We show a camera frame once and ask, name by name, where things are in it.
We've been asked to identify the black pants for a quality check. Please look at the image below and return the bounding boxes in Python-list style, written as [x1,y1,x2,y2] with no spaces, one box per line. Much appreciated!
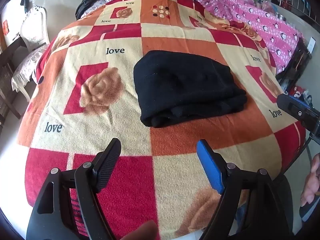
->
[133,50,247,128]

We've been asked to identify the person's right hand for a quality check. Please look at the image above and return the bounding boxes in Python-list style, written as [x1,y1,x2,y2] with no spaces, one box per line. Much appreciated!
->
[300,153,319,207]

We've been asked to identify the person's left hand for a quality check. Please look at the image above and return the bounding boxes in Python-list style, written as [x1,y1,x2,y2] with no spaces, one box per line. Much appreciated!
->
[121,220,158,240]

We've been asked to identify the dark bedside crate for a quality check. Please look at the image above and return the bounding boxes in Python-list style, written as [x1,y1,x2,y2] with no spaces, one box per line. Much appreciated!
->
[276,38,312,94]

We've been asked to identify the metal stair railing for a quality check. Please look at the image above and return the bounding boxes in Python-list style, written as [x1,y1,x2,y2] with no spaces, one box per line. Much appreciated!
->
[271,0,319,28]

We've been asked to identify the red orange love blanket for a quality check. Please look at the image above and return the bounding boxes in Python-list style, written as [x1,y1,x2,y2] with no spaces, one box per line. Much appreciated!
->
[18,0,305,239]

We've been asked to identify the pink penguin quilt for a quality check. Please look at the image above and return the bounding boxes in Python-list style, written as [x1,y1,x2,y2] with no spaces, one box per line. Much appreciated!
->
[198,0,303,74]

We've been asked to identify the white plastic chair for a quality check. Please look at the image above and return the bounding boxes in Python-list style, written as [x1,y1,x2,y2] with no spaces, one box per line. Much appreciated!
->
[20,6,50,53]

